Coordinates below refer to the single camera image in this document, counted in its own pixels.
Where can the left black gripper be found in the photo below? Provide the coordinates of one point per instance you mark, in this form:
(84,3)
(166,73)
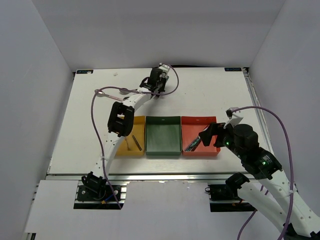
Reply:
(163,89)

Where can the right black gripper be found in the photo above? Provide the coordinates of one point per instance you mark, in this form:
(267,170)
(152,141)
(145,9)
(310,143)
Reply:
(216,129)

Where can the pink handled spoon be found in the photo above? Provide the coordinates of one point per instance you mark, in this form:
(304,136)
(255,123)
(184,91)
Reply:
(106,94)

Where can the dark handled fork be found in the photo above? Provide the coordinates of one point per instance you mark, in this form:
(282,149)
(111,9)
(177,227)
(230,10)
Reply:
(137,143)

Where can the pink handled fork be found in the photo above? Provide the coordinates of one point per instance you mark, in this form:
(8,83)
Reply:
(127,144)

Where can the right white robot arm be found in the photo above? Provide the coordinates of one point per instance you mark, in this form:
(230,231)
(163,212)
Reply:
(286,210)

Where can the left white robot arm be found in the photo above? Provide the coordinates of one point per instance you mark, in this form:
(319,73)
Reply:
(121,119)

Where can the red plastic bin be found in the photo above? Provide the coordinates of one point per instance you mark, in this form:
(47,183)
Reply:
(192,145)

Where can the green plastic bin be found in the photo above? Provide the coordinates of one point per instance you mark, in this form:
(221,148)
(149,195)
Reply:
(163,136)

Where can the yellow plastic bin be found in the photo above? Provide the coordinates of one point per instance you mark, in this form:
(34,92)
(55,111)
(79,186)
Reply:
(134,144)

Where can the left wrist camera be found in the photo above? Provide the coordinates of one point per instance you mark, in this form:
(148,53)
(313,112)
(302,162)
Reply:
(165,68)

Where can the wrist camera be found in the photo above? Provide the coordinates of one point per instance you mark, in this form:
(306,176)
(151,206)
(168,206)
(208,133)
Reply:
(234,117)
(165,68)

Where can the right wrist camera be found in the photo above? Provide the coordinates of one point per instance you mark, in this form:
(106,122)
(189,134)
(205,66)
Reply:
(234,117)

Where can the dark handled spoon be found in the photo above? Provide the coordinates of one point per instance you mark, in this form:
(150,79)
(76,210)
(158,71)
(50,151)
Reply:
(123,91)

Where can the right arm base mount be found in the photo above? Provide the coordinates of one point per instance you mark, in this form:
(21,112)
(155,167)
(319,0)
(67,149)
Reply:
(223,198)

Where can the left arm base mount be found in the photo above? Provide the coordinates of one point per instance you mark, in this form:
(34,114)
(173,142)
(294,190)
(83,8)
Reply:
(95,193)

